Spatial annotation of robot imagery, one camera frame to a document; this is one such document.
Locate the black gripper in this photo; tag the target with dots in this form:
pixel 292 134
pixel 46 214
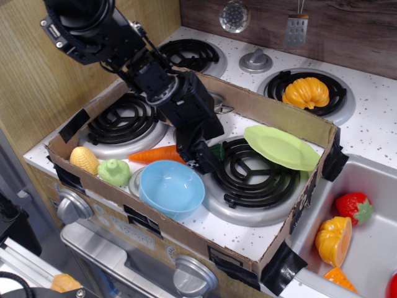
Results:
pixel 190 108

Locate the orange toy carrot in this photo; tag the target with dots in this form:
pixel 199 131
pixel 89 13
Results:
pixel 169 153

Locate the small steel pot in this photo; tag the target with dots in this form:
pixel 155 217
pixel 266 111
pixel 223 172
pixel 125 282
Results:
pixel 220 107

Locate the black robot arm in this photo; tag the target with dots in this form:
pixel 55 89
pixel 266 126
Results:
pixel 96 32

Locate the light green plastic plate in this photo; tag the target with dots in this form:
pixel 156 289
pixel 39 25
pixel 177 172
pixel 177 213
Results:
pixel 281 148

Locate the light blue plastic bowl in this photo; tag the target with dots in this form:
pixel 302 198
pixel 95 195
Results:
pixel 173 189

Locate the front right black burner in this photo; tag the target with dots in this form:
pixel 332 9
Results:
pixel 248 189

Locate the black burner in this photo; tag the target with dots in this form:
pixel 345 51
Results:
pixel 197 55
pixel 128 126
pixel 341 104
pixel 248 189

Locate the brown cardboard fence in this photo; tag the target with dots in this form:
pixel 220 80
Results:
pixel 277 263

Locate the front left black burner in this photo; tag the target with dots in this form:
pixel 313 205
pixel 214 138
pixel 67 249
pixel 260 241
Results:
pixel 128 126

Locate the green toy pepper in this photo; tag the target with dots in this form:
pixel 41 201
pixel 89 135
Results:
pixel 115 172

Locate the back left black burner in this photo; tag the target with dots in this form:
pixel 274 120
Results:
pixel 197 55

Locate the silver back stove knob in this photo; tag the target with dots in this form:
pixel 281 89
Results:
pixel 255 62

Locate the silver right oven knob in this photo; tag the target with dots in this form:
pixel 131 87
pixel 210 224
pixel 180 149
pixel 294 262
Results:
pixel 191 278

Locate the silver oven knob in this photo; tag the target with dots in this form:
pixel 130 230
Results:
pixel 191 278
pixel 72 207

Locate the yellow toy corn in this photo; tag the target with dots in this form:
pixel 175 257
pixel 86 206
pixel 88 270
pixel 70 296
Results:
pixel 84 158

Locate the orange toy pumpkin half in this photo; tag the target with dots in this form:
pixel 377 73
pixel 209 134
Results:
pixel 306 93

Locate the silver left oven knob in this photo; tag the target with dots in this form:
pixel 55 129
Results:
pixel 72 207

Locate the hanging silver strainer ladle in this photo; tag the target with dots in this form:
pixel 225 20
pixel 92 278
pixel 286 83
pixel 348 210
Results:
pixel 235 16

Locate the back right black burner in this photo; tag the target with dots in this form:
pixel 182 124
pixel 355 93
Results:
pixel 341 104

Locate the orange pumpkin half in sink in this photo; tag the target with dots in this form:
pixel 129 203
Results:
pixel 333 239

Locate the hanging silver spatula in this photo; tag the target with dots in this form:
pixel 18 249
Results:
pixel 296 27

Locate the red toy strawberry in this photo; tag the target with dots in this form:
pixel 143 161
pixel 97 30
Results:
pixel 355 205

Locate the orange toy slice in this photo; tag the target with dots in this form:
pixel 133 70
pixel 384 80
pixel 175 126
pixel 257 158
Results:
pixel 337 276

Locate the orange object bottom left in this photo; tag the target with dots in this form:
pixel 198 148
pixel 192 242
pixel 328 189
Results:
pixel 64 283

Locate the silver toy sink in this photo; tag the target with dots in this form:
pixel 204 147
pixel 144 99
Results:
pixel 371 257

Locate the red toy at edge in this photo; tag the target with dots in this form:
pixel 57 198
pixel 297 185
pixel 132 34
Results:
pixel 391 288

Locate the silver oven door handle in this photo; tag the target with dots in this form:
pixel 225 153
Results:
pixel 110 258

